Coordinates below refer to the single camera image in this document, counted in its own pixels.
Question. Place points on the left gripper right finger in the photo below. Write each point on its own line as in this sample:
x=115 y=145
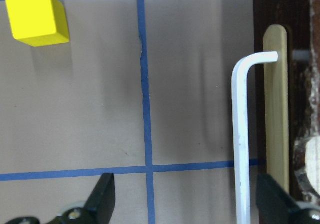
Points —
x=276 y=206

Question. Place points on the light wooden drawer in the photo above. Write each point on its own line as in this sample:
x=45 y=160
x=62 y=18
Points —
x=306 y=152

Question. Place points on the yellow cube block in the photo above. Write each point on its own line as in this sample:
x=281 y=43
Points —
x=38 y=23

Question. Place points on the white drawer handle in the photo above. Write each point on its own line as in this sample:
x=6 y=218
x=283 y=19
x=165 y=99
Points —
x=240 y=126

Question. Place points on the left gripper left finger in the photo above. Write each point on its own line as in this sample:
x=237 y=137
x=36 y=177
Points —
x=99 y=207

